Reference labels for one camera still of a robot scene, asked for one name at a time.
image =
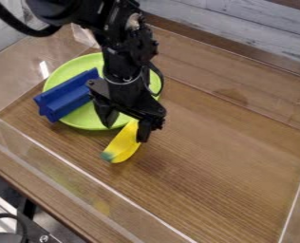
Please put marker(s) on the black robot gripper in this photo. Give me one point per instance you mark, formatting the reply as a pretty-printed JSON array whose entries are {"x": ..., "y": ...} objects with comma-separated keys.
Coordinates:
[{"x": 129, "y": 98}]

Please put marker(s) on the yellow toy banana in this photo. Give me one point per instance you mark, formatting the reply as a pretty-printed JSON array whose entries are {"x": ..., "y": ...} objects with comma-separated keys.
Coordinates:
[{"x": 124, "y": 145}]

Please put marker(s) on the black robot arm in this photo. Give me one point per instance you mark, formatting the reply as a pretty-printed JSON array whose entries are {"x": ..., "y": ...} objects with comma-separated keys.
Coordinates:
[{"x": 119, "y": 26}]

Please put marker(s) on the green round plate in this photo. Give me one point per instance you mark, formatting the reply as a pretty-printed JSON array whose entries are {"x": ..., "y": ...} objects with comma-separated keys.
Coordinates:
[{"x": 84, "y": 117}]

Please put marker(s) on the blue plastic block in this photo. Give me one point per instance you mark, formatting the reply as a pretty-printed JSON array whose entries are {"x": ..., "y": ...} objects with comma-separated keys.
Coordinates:
[{"x": 68, "y": 96}]

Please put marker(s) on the black metal stand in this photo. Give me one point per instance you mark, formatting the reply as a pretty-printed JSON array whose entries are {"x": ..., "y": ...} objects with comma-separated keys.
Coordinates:
[{"x": 37, "y": 234}]

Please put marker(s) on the clear acrylic front wall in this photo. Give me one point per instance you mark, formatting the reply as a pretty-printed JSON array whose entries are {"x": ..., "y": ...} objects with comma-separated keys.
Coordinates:
[{"x": 87, "y": 204}]

